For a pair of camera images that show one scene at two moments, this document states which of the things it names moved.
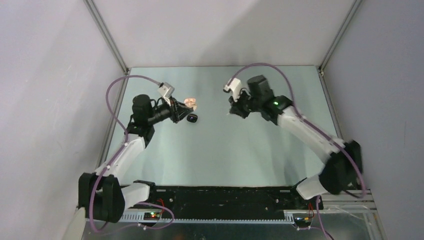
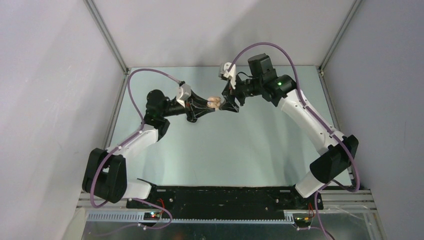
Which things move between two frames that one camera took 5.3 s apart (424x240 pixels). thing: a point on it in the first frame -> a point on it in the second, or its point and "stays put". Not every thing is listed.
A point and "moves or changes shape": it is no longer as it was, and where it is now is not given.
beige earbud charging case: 191,102 moves or changes shape
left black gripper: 176,112 -> 191,109
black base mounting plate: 269,198 stays put
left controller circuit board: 152,216 stays put
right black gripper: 236,106 -> 228,92
